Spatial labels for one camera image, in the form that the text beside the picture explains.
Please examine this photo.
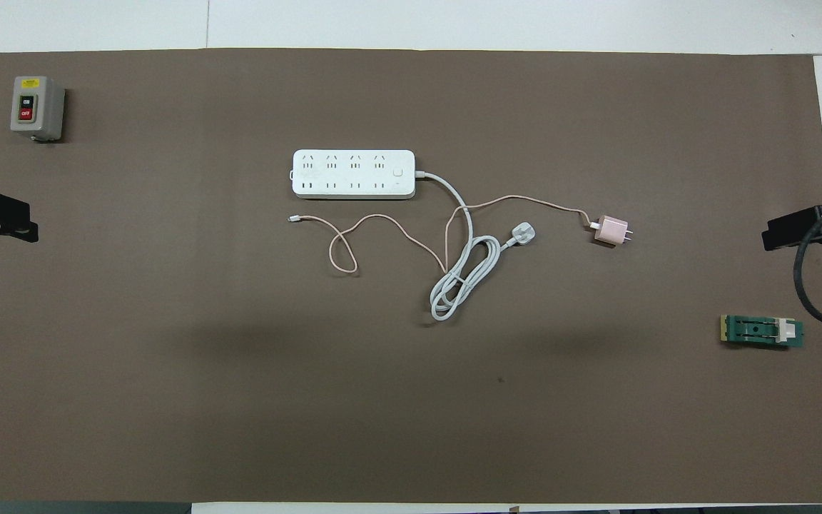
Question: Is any pink charger block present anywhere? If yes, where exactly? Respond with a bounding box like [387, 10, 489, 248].
[592, 216, 633, 248]

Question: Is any pink charging cable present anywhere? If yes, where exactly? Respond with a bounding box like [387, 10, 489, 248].
[288, 194, 601, 276]

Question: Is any white power strip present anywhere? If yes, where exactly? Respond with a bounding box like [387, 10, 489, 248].
[290, 148, 417, 200]

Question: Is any brown table mat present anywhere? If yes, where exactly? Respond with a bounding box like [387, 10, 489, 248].
[0, 48, 822, 504]

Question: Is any green knife switch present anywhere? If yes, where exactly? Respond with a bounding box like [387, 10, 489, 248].
[719, 314, 806, 350]

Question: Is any grey on-off switch box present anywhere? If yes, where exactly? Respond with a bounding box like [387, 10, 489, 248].
[10, 76, 66, 142]

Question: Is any white power cord with plug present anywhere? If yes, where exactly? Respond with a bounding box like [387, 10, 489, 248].
[415, 170, 537, 321]

